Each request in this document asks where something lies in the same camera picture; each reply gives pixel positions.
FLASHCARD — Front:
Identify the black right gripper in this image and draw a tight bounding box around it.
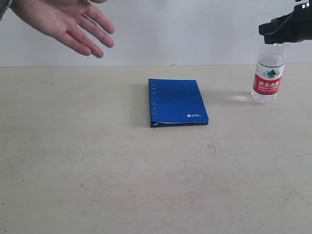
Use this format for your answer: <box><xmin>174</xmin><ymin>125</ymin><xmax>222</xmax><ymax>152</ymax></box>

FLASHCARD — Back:
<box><xmin>258</xmin><ymin>3</ymin><xmax>312</xmax><ymax>44</ymax></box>

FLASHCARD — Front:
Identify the clear plastic water bottle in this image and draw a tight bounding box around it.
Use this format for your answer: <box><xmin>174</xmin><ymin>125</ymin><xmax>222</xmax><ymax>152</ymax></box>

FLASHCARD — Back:
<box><xmin>252</xmin><ymin>43</ymin><xmax>287</xmax><ymax>104</ymax></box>

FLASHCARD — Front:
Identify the blue ring binder notebook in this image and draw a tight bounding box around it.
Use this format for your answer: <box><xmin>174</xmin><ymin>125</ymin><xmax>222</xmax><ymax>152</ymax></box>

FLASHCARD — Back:
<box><xmin>148</xmin><ymin>78</ymin><xmax>209</xmax><ymax>128</ymax></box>

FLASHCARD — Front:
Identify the person's open hand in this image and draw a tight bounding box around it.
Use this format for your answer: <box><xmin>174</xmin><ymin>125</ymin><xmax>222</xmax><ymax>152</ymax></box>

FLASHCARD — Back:
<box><xmin>10</xmin><ymin>0</ymin><xmax>115</xmax><ymax>58</ymax></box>

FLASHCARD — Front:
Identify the grey sleeve cuff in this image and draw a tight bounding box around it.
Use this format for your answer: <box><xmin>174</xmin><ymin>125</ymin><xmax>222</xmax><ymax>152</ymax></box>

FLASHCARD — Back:
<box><xmin>0</xmin><ymin>0</ymin><xmax>12</xmax><ymax>21</ymax></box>

